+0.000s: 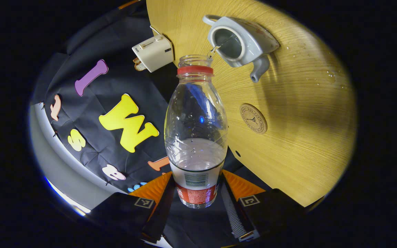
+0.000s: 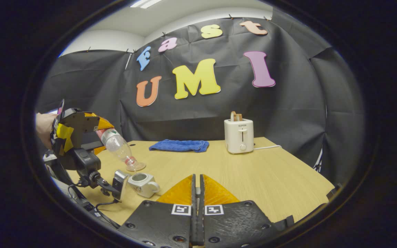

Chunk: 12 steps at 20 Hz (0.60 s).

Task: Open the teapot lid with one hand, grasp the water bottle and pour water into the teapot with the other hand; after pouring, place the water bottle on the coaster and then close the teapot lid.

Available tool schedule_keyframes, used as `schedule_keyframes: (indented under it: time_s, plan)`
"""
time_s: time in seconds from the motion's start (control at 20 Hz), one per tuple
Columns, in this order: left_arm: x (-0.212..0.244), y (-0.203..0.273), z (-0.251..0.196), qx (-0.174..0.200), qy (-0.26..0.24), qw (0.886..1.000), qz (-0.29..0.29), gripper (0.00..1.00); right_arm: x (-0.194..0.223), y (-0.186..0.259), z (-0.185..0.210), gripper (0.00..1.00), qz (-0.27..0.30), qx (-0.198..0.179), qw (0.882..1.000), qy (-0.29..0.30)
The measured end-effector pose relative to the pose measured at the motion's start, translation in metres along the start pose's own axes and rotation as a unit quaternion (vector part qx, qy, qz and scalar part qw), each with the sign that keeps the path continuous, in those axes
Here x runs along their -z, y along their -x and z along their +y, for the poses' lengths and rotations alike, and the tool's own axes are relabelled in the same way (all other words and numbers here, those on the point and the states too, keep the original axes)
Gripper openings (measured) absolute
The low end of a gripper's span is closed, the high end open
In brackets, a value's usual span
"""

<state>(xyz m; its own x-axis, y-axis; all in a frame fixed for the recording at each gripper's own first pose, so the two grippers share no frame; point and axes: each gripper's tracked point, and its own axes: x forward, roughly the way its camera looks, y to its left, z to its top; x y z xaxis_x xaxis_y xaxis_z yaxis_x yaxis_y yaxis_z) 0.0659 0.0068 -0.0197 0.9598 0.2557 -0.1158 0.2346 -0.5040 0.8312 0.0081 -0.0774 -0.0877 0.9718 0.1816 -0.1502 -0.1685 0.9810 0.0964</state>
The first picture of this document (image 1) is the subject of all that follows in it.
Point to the round cork coaster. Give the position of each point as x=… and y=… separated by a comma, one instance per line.
x=253, y=119

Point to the clear plastic water bottle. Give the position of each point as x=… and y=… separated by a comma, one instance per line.
x=195, y=151

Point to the white toaster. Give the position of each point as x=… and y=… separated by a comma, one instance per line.
x=153, y=53

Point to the black backdrop cloth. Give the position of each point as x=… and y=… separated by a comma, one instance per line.
x=91, y=113

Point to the bread slice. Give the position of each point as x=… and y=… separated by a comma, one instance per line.
x=139, y=64

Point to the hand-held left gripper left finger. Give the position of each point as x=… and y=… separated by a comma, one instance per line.
x=160, y=210

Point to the white ceramic teacup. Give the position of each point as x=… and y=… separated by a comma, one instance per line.
x=253, y=44

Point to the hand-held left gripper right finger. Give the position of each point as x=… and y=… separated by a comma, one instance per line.
x=233, y=213

